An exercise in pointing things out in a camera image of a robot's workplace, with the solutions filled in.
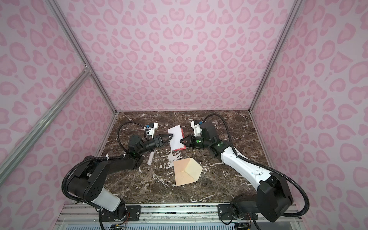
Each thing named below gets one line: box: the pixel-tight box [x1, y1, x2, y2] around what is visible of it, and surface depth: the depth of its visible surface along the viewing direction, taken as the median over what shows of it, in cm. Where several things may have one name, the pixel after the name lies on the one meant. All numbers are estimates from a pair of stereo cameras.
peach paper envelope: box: [173, 157, 203, 187], surface depth 90 cm
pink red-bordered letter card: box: [167, 124, 187, 152], surface depth 80 cm
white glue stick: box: [147, 149, 155, 166], surface depth 93 cm
